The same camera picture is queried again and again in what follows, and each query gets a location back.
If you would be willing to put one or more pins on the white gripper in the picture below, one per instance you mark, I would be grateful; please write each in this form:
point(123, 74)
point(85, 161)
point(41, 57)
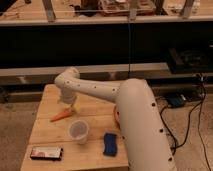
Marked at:
point(69, 97)

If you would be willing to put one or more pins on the orange pepper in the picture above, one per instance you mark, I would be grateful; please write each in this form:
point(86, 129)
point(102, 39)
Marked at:
point(63, 114)

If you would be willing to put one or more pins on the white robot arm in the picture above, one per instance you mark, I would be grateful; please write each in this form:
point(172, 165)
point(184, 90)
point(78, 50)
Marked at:
point(141, 126)

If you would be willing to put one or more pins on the wooden table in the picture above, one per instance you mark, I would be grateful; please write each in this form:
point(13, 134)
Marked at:
point(76, 157)

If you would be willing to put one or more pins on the blue sponge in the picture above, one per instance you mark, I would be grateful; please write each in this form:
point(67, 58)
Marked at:
point(110, 145)

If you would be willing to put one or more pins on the long wooden shelf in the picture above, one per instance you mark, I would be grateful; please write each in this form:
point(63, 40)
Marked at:
point(43, 75)

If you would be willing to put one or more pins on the dark power adapter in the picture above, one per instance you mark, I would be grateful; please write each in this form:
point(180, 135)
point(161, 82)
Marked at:
point(175, 101)

